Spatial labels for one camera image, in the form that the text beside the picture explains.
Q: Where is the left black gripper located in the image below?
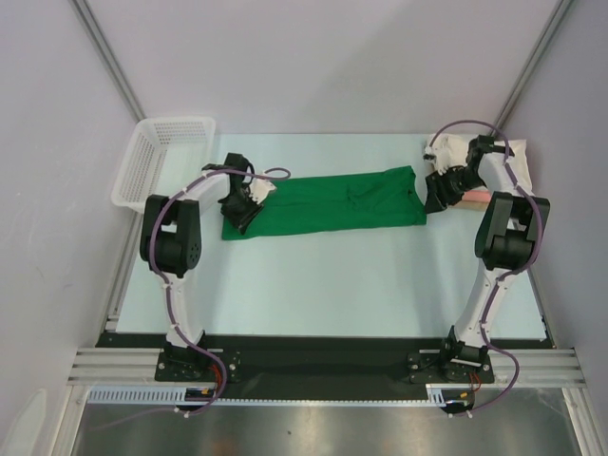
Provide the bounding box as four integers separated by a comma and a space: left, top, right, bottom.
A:
221, 188, 264, 235

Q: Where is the green t shirt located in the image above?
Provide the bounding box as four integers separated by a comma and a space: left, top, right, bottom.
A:
221, 166, 427, 241

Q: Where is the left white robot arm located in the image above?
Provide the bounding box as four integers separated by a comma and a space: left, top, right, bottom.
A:
140, 153, 274, 383

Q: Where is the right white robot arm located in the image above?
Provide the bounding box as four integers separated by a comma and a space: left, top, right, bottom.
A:
423, 134, 550, 383

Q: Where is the pink folded t shirt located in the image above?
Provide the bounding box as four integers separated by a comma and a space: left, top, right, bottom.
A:
463, 190, 491, 203

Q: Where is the cream folded t shirt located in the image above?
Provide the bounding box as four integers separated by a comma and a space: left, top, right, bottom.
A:
424, 135, 532, 190

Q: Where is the white plastic basket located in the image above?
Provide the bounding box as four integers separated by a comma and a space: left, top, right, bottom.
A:
110, 116, 217, 214

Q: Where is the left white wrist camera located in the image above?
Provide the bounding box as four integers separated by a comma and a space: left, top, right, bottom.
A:
249, 179, 276, 204

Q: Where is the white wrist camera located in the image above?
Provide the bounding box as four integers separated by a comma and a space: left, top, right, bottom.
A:
249, 179, 276, 204
423, 134, 468, 176

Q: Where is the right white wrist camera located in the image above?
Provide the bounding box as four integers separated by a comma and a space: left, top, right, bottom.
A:
423, 134, 468, 176

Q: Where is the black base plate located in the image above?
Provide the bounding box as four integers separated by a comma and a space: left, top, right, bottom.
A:
94, 332, 557, 403

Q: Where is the white slotted cable duct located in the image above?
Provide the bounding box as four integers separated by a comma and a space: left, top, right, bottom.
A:
87, 386, 472, 408

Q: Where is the right aluminium corner post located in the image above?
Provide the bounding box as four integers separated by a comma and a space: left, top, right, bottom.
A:
491, 0, 579, 134

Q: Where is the aluminium corner post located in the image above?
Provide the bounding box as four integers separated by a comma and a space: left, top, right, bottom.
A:
68, 0, 145, 123
491, 0, 579, 134

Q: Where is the left aluminium corner post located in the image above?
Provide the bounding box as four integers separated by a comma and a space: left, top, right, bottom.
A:
68, 0, 145, 123

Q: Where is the aluminium front rail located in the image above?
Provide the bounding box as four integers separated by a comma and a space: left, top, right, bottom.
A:
67, 348, 586, 389

